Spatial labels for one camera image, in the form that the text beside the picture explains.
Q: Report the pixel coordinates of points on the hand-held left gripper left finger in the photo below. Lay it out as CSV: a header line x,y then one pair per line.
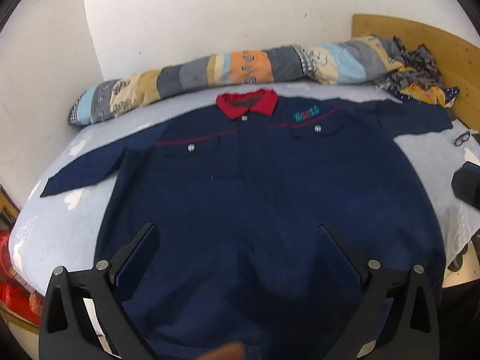
x,y
138,257

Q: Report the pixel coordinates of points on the navy jacket with red collar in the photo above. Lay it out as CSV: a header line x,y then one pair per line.
x,y
262,180

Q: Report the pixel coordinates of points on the red plastic object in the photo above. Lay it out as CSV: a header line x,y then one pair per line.
x,y
15,296

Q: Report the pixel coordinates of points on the wooden furniture frame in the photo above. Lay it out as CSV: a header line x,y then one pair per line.
x,y
7,210

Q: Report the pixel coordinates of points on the black eyeglasses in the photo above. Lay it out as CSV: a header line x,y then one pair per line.
x,y
458,141

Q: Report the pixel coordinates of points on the patchwork quilt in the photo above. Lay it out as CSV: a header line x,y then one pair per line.
x,y
225,67

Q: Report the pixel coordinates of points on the wooden headboard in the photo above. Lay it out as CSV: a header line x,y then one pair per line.
x,y
450,45

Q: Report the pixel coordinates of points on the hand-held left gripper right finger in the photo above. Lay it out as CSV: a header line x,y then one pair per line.
x,y
330,249

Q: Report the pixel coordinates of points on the light blue cloud bed sheet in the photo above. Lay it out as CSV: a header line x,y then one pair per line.
x,y
67,217

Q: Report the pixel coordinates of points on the yellow and blue patterned cloth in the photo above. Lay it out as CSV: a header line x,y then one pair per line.
x,y
420,82

